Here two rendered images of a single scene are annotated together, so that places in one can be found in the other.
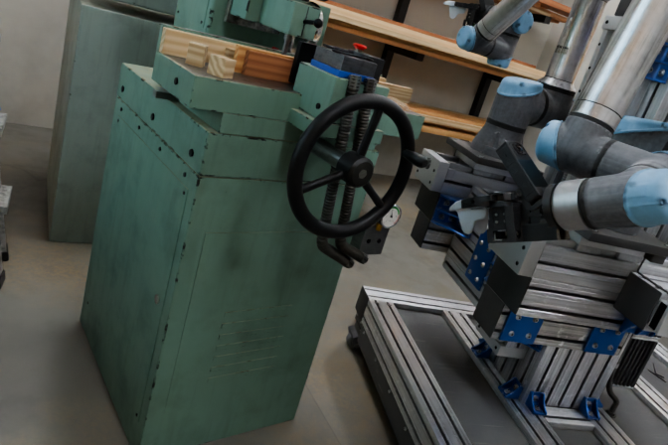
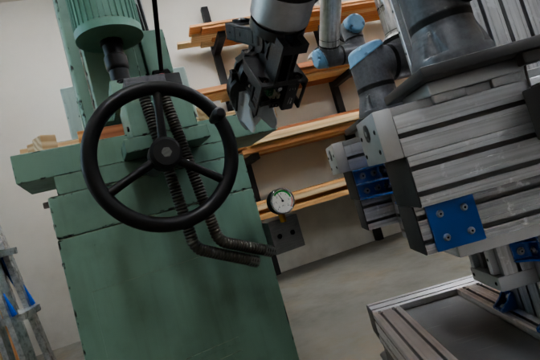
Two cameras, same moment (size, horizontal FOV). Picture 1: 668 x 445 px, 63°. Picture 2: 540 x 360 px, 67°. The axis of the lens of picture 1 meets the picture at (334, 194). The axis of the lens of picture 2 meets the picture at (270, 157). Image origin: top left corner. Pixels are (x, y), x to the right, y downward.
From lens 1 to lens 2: 0.65 m
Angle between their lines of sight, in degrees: 27
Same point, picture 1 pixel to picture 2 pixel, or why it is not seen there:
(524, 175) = (243, 29)
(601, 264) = (478, 101)
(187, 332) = not seen: outside the picture
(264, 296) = (199, 337)
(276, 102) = (104, 149)
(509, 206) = (243, 63)
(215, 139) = (57, 202)
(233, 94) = (55, 158)
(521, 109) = (373, 65)
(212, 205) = (85, 262)
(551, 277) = (428, 145)
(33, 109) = not seen: hidden behind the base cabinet
